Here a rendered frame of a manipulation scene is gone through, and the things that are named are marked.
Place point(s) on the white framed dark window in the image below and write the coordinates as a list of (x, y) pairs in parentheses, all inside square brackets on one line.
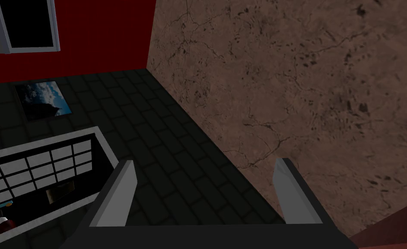
[(23, 25)]

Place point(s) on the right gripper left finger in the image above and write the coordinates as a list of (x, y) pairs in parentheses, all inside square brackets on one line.
[(115, 200)]

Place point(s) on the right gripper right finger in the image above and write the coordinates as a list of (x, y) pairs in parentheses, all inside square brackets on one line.
[(298, 199)]

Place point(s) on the blue sky wall picture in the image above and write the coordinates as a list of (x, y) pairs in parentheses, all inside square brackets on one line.
[(43, 99)]

